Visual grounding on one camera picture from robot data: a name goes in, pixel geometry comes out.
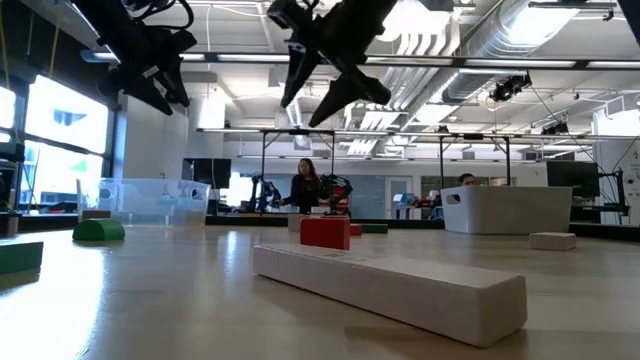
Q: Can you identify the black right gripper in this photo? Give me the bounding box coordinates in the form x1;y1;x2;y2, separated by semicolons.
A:
266;0;399;129

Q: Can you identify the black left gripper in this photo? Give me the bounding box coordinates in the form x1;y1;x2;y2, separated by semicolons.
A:
72;0;199;117

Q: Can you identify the black monitor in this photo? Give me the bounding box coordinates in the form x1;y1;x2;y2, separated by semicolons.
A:
181;157;233;190
546;159;601;199

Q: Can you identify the standing person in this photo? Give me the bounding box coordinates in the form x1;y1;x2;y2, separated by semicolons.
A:
282;157;324;215

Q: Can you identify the white ceiling light panel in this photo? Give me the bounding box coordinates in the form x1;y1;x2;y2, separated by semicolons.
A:
377;0;454;44

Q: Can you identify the clear plastic bin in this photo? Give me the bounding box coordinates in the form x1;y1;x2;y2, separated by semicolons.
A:
76;178;211;227

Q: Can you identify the red tool cabinet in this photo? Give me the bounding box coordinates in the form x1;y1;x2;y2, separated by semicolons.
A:
329;187;352;211

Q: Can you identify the overhead light bar beam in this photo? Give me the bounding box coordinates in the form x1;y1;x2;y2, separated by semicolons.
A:
79;49;640;71

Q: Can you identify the red cube block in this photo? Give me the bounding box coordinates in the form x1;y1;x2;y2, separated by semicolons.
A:
299;216;352;252

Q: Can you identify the green half-cylinder block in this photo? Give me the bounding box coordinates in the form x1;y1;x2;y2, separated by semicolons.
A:
72;218;127;243

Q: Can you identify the white plastic bin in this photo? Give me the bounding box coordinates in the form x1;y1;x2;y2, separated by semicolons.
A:
440;185;574;236

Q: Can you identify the long natural wooden block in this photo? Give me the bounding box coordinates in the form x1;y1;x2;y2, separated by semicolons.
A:
252;243;529;350

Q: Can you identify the black monitor stand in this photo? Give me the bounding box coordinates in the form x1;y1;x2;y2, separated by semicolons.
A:
597;169;631;224

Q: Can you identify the black left camera cable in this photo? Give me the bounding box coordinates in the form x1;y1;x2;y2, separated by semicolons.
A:
130;0;196;32

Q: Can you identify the black background rig frame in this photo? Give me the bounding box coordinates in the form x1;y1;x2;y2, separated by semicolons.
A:
438;133;512;189
259;128;337;216

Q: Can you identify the black table frame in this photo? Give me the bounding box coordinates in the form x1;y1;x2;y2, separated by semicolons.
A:
0;212;640;241

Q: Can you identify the black ceiling camera rig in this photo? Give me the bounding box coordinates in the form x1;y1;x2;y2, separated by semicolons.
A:
487;73;534;104

